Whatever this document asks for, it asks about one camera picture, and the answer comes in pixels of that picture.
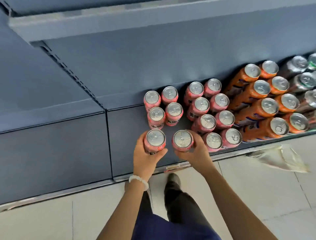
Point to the navy blue shirt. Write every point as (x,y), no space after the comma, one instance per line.
(160,230)

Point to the person's left hand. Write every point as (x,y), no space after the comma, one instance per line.
(144,163)

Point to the grey metal shelf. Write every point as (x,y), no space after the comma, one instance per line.
(49,153)

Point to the person's left forearm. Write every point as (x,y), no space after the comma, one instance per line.
(123,212)

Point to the pink printed soda can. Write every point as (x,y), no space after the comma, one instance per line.
(195,88)
(202,104)
(213,84)
(208,121)
(174,109)
(226,117)
(213,140)
(169,92)
(156,114)
(221,100)
(152,97)
(233,136)
(182,139)
(155,137)

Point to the person's right forearm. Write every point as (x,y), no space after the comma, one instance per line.
(234,205)

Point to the grey shoe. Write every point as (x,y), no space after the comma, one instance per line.
(174,179)

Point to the group of orange cans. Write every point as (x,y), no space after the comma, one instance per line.
(279,126)

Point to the orange striped soda can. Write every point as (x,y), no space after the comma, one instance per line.
(269,105)
(261,87)
(252,70)
(290,101)
(280,83)
(269,66)

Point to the person's right hand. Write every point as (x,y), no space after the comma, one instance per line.
(201,155)

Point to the clear plastic bag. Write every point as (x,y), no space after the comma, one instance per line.
(279,158)

